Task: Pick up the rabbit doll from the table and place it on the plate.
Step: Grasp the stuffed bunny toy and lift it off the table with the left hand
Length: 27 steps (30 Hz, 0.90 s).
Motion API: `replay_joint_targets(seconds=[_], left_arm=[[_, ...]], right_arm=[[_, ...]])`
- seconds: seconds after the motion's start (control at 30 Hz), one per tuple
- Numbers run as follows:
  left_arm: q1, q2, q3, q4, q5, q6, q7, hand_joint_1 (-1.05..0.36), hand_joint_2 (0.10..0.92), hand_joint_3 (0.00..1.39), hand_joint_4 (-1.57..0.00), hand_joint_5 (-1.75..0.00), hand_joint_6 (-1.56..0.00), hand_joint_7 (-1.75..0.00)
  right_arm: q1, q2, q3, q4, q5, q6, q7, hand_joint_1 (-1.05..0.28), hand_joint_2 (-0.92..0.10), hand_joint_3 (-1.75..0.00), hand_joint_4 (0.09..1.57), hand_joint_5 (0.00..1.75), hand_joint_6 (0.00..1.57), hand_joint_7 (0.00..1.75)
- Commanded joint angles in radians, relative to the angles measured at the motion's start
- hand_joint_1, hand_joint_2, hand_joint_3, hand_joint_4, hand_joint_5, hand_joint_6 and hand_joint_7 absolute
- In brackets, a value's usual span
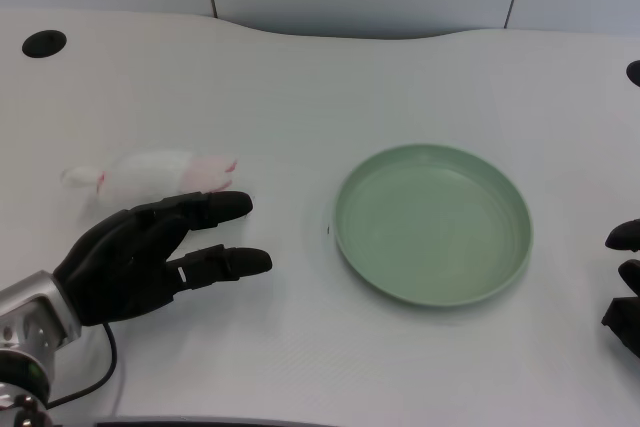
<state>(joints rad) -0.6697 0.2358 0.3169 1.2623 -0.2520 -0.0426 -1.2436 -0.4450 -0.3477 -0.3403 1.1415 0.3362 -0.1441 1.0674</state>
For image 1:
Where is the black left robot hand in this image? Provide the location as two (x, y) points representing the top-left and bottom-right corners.
(52, 190), (274, 327)

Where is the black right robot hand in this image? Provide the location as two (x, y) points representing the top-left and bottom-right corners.
(600, 219), (640, 358)

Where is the white rabbit doll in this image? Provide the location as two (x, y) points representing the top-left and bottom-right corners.
(60, 150), (239, 202)

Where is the green round plate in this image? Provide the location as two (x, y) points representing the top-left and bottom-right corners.
(332, 143), (534, 309)

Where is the black cable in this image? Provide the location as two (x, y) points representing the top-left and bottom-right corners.
(47, 322), (118, 408)

